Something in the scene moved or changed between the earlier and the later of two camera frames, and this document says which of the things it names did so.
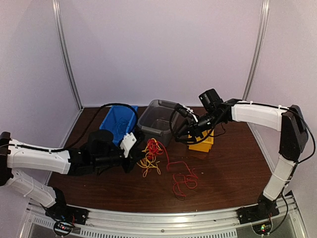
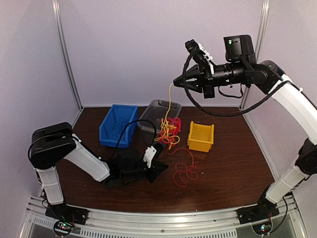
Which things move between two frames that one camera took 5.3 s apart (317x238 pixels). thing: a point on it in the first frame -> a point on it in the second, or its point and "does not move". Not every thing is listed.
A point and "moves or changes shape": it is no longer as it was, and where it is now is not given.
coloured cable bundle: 153,148 moves or changes shape
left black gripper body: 132,160 -> 155,169
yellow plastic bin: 204,146 does not move
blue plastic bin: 120,120 does not move
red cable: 189,180 -> 183,172
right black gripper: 194,132 -> 207,85
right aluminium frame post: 264,19 does not move
